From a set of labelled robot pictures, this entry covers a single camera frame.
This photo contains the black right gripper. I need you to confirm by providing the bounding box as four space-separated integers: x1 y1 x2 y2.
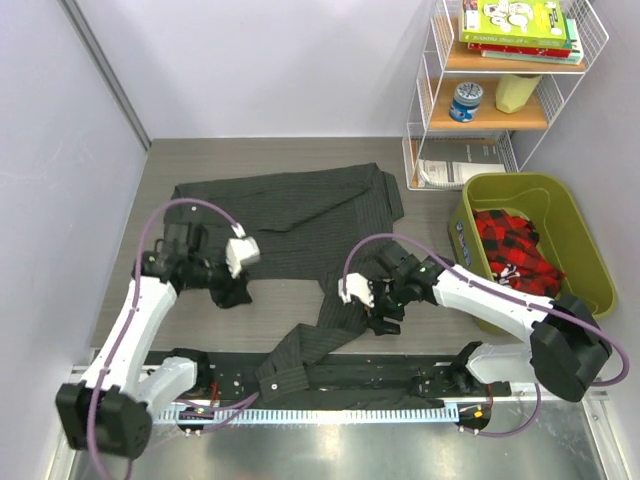
361 276 411 335

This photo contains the grey pinstriped long sleeve shirt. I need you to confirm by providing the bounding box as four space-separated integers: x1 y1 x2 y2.
173 163 404 404

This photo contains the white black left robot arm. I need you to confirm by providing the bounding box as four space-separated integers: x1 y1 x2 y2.
55 223 260 460

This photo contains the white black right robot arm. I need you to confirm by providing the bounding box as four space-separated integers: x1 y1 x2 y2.
362 242 612 402

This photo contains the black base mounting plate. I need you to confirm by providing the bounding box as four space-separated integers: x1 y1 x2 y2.
187 352 512 410

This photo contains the red black plaid shirt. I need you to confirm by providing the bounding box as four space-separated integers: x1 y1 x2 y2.
473 210 565 298

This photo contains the grey booklet with papers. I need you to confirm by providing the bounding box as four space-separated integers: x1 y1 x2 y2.
415 140 506 190

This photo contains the olive green plastic bin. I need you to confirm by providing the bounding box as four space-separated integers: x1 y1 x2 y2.
448 173 617 320

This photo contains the blue white tin can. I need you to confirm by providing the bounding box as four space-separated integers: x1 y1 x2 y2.
449 82 484 123

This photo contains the pale yellow faceted vase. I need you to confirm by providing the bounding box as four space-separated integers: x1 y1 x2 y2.
495 74 542 114

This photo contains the red book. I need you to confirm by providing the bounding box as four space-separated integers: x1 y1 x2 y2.
467 42 572 59

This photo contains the teal book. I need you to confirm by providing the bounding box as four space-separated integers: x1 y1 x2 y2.
475 19 584 65

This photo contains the green board game box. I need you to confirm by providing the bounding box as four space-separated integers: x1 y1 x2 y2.
458 0 568 48

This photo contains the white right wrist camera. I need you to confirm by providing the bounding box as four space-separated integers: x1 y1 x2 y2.
338 273 374 308

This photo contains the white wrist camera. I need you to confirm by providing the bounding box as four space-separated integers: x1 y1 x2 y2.
225 237 261 279
338 273 374 308

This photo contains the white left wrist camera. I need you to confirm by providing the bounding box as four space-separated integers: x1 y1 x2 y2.
225 237 261 279

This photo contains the perforated cable duct strip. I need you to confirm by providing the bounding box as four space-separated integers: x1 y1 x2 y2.
153 403 459 427

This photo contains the aluminium extrusion rail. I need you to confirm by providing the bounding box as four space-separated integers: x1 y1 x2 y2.
61 359 611 407

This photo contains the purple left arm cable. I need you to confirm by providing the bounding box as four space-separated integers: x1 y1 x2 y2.
85 197 261 480

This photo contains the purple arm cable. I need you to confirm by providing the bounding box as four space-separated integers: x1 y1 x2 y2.
85 197 261 480
343 232 631 437

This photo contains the white wire shelf rack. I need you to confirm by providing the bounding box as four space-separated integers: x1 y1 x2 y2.
402 1 609 190

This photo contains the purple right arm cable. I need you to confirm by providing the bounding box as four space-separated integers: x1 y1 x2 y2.
343 232 631 437

